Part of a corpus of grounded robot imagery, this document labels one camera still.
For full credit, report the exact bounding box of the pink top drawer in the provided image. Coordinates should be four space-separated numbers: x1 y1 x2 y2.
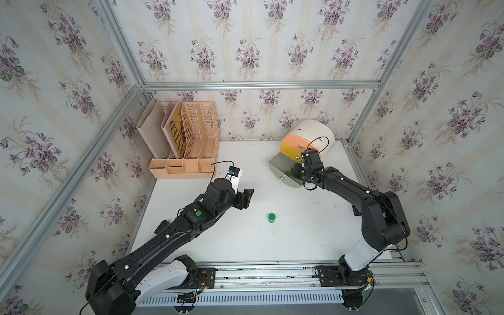
281 134 317 150

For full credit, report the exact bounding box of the green paint can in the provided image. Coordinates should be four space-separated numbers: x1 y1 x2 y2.
268 213 276 223

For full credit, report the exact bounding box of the yellow drawer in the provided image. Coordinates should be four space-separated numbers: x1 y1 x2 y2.
280 142 307 164

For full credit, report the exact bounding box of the grey bottom drawer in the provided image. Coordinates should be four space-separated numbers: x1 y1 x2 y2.
269 153 303 188

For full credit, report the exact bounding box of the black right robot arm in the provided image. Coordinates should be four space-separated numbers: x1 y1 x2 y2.
291 149 411 276

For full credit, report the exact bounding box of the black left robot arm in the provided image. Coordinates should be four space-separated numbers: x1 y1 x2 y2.
85 178 254 314

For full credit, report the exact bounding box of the white oval drawer cabinet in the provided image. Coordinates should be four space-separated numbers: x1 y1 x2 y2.
291 119 335 152

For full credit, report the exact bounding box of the beige desk file organizer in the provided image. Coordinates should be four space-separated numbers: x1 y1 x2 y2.
148 101 220 179

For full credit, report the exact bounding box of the wanted poster book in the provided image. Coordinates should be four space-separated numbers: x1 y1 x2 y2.
161 101 186 159

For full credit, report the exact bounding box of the beige cardboard folder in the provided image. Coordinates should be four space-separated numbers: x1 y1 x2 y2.
136 99 171 159

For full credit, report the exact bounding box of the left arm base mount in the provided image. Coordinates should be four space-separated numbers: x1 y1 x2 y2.
163 255 217 290

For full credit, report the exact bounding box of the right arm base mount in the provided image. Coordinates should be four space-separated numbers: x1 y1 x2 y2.
314 257 373 287

